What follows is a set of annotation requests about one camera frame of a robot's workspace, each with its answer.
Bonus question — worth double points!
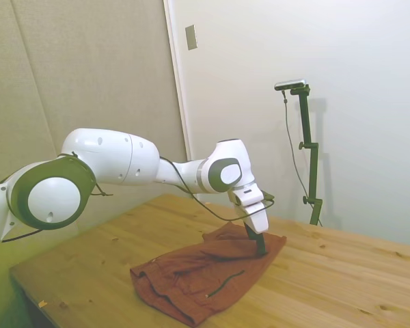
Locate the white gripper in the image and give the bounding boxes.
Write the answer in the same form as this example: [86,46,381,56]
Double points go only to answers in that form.
[241,200,271,256]

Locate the rust brown shorts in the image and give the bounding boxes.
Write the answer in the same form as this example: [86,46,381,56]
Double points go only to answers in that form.
[128,221,288,325]

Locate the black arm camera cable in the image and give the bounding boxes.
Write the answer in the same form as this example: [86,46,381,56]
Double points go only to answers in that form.
[56,152,276,221]

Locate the black clamp camera stand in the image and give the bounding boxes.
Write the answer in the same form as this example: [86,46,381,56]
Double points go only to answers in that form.
[290,85,324,226]

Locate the grey exterior camera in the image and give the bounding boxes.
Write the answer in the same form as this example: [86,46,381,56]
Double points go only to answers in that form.
[273,78,308,92]

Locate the white door frame trim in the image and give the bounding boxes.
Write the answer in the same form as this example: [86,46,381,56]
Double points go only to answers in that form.
[163,0,202,202]

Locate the grey wall switch plate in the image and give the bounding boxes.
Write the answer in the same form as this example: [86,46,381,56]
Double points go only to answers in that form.
[184,23,198,51]

